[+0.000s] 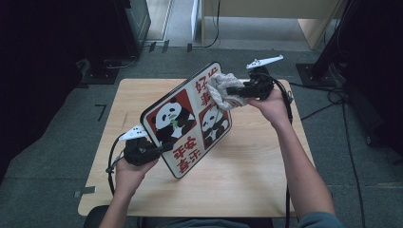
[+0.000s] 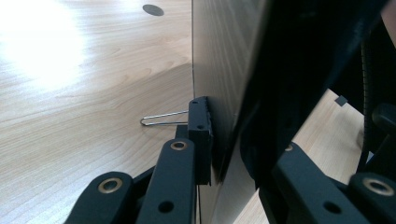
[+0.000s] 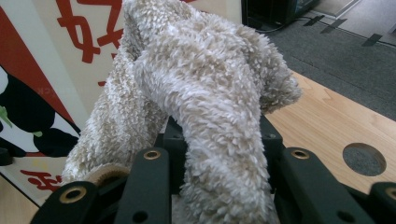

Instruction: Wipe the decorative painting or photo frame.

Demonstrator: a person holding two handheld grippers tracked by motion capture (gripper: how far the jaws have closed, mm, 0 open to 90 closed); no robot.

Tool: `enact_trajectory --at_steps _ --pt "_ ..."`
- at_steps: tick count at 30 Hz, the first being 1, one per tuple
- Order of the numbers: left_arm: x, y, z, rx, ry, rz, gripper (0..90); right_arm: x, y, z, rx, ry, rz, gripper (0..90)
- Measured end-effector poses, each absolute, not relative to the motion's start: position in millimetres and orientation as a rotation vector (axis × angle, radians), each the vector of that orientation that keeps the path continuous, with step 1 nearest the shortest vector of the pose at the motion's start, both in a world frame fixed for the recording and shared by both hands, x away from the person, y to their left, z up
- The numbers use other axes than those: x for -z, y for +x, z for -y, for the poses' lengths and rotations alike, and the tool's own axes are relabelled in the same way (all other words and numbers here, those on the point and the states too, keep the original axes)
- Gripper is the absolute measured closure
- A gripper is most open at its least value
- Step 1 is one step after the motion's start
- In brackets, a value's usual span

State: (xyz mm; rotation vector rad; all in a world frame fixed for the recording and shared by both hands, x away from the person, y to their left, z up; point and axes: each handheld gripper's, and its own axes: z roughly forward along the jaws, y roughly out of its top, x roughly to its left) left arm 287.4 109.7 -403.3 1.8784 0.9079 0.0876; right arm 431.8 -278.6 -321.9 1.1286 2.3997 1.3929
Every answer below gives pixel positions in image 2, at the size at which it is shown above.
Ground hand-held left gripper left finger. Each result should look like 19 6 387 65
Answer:
187 96 215 187

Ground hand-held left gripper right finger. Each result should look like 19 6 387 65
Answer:
239 133 281 189

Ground panda picture sign board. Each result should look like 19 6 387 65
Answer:
139 0 391 224

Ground grey tape strip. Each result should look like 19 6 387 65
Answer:
334 94 348 107

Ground dark round table grommet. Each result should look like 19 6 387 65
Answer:
142 4 165 17

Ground right hand-held gripper black cable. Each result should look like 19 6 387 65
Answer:
360 27 376 175

